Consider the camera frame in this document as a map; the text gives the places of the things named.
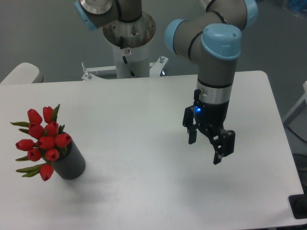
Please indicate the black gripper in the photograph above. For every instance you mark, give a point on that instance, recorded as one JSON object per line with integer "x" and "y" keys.
{"x": 210, "y": 119}

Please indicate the red tulip bouquet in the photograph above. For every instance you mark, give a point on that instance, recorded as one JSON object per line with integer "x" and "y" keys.
{"x": 48, "y": 142}

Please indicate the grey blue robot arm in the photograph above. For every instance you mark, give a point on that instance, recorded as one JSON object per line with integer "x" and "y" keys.
{"x": 212, "y": 42}

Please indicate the dark grey ribbed vase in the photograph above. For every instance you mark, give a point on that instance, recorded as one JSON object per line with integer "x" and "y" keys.
{"x": 72, "y": 164}

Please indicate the black device at table edge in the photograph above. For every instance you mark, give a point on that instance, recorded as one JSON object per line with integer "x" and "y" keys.
{"x": 298, "y": 205}

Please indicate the blue plastic item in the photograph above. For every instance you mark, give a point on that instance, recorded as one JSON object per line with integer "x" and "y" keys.
{"x": 296, "y": 7}

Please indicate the white chair seat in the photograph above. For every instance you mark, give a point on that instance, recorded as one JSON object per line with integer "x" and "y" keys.
{"x": 24, "y": 73}

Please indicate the white furniture frame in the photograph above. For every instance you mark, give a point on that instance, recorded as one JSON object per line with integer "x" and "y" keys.
{"x": 297, "y": 108}

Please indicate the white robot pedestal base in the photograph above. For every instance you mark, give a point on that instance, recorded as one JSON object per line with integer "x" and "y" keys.
{"x": 130, "y": 44}

